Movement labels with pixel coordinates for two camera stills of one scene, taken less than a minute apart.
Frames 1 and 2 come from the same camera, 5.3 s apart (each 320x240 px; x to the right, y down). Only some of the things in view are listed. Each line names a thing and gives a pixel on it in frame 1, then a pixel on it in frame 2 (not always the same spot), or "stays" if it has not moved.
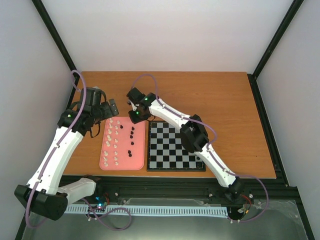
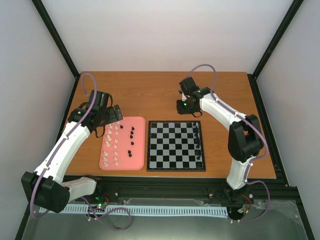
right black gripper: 135,120 to 180,111
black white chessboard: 167,150 stays
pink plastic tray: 123,146 stays
